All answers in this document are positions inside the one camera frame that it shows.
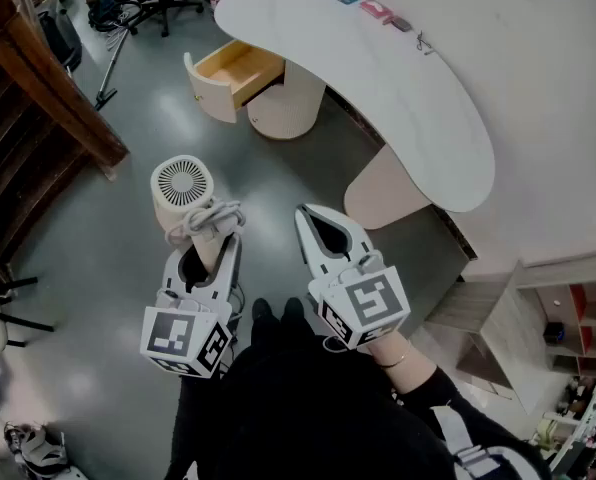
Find pink flat box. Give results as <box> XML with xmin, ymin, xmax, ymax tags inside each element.
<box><xmin>359</xmin><ymin>0</ymin><xmax>395</xmax><ymax>22</ymax></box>

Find cream white hair dryer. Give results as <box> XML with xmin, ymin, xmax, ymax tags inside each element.
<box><xmin>149</xmin><ymin>154</ymin><xmax>248</xmax><ymax>275</ymax></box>

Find black metal frame stool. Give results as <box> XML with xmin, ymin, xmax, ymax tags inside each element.
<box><xmin>0</xmin><ymin>274</ymin><xmax>57</xmax><ymax>358</ymax></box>

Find wooden drawer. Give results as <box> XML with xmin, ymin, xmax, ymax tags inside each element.
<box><xmin>183</xmin><ymin>39</ymin><xmax>287</xmax><ymax>125</ymax></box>

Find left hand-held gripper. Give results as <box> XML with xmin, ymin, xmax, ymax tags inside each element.
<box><xmin>138</xmin><ymin>233</ymin><xmax>244</xmax><ymax>380</ymax></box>

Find small black device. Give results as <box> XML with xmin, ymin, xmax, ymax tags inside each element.
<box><xmin>543</xmin><ymin>321</ymin><xmax>566</xmax><ymax>346</ymax></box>

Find dark wooden bench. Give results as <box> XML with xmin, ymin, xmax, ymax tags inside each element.
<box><xmin>0</xmin><ymin>0</ymin><xmax>131</xmax><ymax>280</ymax></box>

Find person's black clothing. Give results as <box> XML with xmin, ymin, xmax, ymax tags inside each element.
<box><xmin>164</xmin><ymin>312</ymin><xmax>552</xmax><ymax>480</ymax></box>

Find black bin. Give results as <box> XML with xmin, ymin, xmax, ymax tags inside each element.
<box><xmin>37</xmin><ymin>8</ymin><xmax>84</xmax><ymax>72</ymax></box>

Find white curved vanity table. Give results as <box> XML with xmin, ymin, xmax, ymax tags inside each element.
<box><xmin>212</xmin><ymin>0</ymin><xmax>497</xmax><ymax>231</ymax></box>

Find white and black sneakers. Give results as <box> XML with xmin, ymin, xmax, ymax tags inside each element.
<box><xmin>2</xmin><ymin>419</ymin><xmax>70</xmax><ymax>480</ymax></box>

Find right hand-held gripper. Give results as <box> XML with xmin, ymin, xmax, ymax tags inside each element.
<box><xmin>293</xmin><ymin>203</ymin><xmax>412</xmax><ymax>353</ymax></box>

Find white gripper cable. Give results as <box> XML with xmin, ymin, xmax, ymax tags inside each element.
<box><xmin>321</xmin><ymin>334</ymin><xmax>353</xmax><ymax>355</ymax></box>

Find person's black shoe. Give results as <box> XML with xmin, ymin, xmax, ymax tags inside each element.
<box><xmin>279</xmin><ymin>296</ymin><xmax>307</xmax><ymax>322</ymax></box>
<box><xmin>251</xmin><ymin>297</ymin><xmax>280</xmax><ymax>323</ymax></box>

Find grey vacuum wand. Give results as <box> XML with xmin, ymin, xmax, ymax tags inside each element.
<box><xmin>93</xmin><ymin>17</ymin><xmax>135</xmax><ymax>112</ymax></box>

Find person's right forearm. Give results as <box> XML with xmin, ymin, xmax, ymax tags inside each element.
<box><xmin>366</xmin><ymin>329</ymin><xmax>484</xmax><ymax>434</ymax></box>

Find grey wooden shelf unit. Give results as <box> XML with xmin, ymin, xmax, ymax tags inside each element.
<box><xmin>426</xmin><ymin>251</ymin><xmax>596</xmax><ymax>415</ymax></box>

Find thin gold bracelet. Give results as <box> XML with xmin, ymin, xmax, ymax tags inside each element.
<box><xmin>377</xmin><ymin>340</ymin><xmax>414</xmax><ymax>370</ymax></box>

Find grey harness strap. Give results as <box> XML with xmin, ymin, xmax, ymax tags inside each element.
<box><xmin>429</xmin><ymin>404</ymin><xmax>530</xmax><ymax>480</ymax></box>

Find person's right black shoe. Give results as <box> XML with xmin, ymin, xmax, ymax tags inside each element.
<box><xmin>279</xmin><ymin>296</ymin><xmax>307</xmax><ymax>322</ymax></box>

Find red and blue vacuum cleaner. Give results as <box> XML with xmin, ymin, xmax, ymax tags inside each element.
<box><xmin>84</xmin><ymin>0</ymin><xmax>125</xmax><ymax>32</ymax></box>

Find person's left black shoe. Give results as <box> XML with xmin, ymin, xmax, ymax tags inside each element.
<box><xmin>251</xmin><ymin>297</ymin><xmax>280</xmax><ymax>323</ymax></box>

